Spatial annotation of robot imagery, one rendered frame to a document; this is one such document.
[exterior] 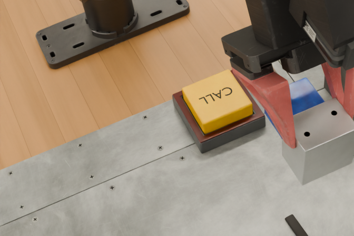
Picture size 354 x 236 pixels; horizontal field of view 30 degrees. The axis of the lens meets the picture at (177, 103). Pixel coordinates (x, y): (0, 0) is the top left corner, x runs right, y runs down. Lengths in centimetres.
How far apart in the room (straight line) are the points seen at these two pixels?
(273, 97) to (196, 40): 36
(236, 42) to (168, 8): 38
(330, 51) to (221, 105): 30
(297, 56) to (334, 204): 24
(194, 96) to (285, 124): 23
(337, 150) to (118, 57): 37
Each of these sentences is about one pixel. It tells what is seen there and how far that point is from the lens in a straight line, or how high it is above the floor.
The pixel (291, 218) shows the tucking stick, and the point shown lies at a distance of 68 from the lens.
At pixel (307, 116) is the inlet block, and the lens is 55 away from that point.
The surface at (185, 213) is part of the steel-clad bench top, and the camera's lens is 69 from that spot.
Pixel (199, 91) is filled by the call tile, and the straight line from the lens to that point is 74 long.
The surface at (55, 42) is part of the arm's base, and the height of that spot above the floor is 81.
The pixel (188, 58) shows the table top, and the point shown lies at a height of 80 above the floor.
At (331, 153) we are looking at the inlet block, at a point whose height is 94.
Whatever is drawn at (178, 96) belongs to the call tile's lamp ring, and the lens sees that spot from 76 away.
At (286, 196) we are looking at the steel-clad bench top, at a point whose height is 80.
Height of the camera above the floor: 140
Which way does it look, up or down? 50 degrees down
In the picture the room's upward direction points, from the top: 11 degrees counter-clockwise
